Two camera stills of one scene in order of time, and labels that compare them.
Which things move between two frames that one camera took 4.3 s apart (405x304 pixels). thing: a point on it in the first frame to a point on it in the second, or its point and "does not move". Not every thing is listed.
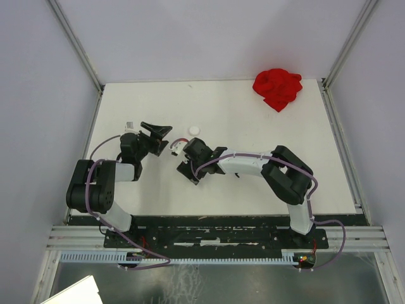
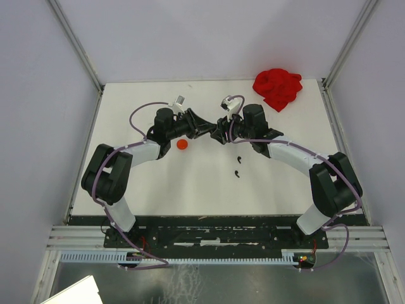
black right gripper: (185, 168) to (223, 125)
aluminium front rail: (92, 238) does not move
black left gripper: (158, 145) to (197, 126)
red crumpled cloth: (278, 87) does not move
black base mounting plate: (216, 237) does not move
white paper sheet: (84, 291) does not move
